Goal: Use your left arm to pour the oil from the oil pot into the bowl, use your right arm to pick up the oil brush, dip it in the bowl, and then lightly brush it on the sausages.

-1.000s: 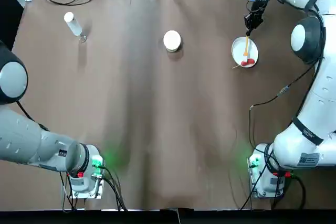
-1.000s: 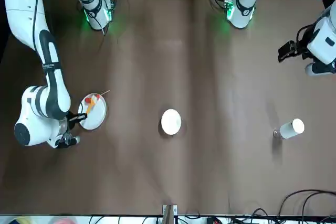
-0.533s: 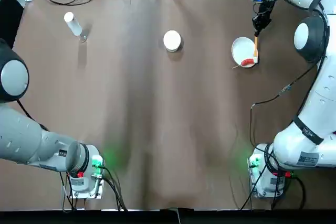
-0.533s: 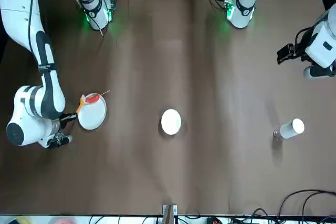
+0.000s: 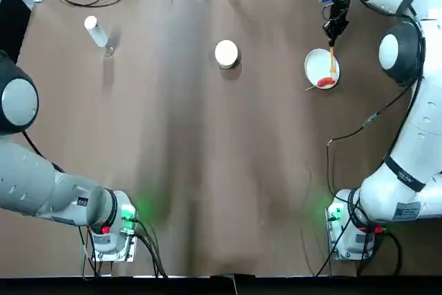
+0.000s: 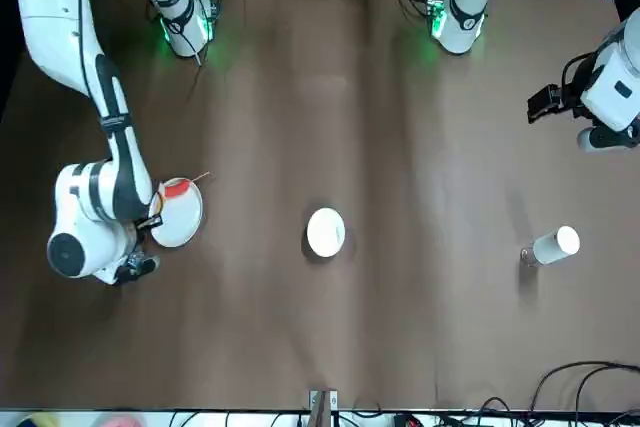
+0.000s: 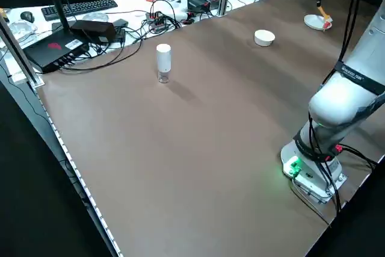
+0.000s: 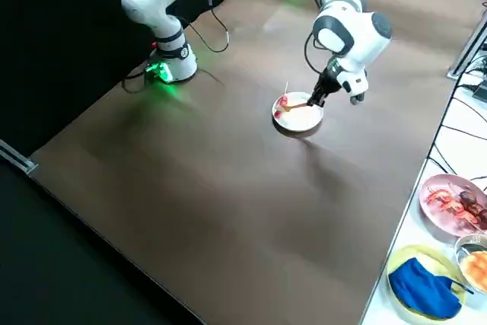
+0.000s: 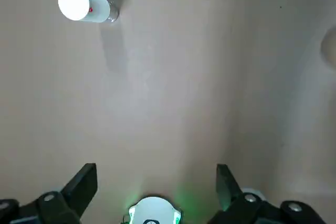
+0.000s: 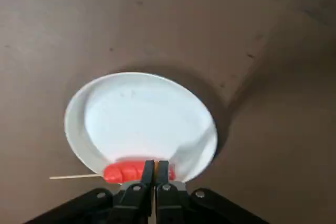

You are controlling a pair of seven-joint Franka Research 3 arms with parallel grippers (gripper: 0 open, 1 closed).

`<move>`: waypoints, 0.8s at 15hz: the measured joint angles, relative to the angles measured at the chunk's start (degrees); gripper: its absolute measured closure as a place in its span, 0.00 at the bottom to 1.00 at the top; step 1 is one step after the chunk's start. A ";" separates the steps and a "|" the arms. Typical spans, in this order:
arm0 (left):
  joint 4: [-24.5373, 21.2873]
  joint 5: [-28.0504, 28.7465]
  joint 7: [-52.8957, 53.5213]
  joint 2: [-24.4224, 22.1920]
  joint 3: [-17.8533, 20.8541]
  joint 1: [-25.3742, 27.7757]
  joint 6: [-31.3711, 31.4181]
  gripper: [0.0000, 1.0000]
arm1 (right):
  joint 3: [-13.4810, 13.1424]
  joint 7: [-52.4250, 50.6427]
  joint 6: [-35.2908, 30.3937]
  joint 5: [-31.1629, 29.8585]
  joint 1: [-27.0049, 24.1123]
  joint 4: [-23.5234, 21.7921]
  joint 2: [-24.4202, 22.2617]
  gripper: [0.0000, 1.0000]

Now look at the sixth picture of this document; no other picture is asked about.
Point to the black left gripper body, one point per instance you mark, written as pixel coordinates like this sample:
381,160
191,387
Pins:
574,102

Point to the white oil pot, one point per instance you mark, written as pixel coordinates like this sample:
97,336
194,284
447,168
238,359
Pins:
552,247

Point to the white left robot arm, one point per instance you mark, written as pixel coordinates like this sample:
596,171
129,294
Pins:
470,12

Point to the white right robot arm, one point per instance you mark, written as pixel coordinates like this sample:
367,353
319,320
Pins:
50,12

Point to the white bowl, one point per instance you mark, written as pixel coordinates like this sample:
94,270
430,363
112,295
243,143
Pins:
326,233

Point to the white round plate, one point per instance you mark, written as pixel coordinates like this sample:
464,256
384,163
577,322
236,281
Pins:
180,222

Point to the red sausage on stick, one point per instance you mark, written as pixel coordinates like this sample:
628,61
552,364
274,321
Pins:
176,190

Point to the pink item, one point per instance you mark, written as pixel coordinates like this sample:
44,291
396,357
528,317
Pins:
120,420

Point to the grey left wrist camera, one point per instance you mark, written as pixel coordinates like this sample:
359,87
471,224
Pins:
607,139

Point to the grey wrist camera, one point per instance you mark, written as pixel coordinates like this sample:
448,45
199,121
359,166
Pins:
130,269
607,139

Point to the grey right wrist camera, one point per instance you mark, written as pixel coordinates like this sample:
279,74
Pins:
130,269

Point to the metal camera bracket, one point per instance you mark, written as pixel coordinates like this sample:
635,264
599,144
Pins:
320,407

